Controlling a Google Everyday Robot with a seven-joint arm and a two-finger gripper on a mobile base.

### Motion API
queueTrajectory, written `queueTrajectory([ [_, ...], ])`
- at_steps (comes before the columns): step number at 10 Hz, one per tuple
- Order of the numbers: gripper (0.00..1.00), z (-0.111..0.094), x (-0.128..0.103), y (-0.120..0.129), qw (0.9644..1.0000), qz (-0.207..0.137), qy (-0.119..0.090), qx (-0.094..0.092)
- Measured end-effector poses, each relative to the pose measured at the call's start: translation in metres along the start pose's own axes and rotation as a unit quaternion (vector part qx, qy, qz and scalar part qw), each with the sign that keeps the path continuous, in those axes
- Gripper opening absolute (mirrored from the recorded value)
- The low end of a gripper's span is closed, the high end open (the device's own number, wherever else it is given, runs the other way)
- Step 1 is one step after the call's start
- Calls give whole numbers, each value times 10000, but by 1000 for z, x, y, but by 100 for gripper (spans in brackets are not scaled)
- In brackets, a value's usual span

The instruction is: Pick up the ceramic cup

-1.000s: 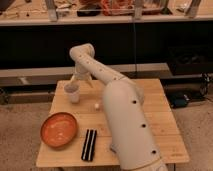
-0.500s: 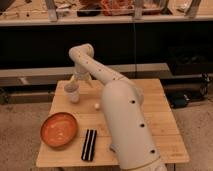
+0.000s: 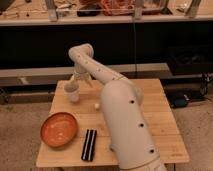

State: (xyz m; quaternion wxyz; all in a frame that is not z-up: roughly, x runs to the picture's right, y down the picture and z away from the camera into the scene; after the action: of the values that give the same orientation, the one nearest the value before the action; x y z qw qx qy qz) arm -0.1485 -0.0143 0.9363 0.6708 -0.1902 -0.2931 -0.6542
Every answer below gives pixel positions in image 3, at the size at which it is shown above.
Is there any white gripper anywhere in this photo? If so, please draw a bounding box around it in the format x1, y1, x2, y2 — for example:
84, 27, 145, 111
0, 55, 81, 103
69, 65, 93, 87

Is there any white ceramic cup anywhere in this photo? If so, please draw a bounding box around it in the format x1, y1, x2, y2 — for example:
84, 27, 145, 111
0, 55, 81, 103
64, 83, 79, 103

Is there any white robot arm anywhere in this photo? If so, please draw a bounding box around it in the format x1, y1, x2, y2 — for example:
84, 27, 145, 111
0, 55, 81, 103
68, 44, 167, 171

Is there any orange bowl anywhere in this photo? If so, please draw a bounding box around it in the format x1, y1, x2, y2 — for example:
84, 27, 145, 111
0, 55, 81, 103
40, 112, 78, 148

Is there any wooden table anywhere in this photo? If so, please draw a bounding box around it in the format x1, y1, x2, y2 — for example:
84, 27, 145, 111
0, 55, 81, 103
36, 79, 189, 168

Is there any black striped rectangular block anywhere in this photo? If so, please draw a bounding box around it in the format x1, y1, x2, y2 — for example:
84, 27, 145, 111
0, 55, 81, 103
81, 130, 97, 161

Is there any metal shelf rack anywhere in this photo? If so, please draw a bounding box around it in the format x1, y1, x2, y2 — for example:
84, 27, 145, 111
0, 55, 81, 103
0, 0, 213, 87

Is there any black device on floor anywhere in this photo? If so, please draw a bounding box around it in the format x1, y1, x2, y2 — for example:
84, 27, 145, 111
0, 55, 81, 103
166, 92, 189, 108

